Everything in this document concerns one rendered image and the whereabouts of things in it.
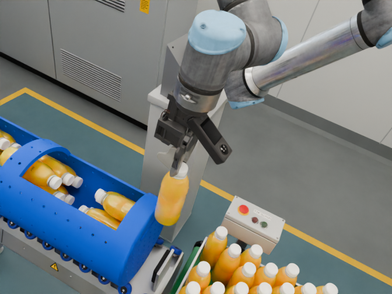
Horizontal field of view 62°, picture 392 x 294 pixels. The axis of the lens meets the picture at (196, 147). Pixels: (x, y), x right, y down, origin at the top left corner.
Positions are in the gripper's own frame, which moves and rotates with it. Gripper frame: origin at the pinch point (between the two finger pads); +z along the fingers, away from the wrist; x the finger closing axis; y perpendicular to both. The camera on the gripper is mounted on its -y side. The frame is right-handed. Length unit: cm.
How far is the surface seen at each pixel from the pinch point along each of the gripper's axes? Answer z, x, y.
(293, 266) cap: 31, -16, -42
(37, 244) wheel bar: 55, 14, 34
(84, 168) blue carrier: 38, -11, 36
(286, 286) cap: 31, -8, -42
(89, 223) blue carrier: 25.8, 11.6, 15.9
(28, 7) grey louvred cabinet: 90, -150, 211
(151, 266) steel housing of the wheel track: 52, 0, -3
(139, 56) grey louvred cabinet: 80, -149, 99
